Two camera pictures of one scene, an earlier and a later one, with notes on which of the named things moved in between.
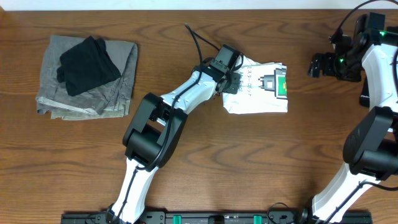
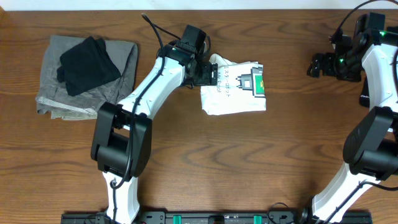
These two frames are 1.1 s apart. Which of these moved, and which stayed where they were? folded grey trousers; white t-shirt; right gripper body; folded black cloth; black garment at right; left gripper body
Moved: left gripper body; white t-shirt
Stayed: folded black cloth; black garment at right; right gripper body; folded grey trousers
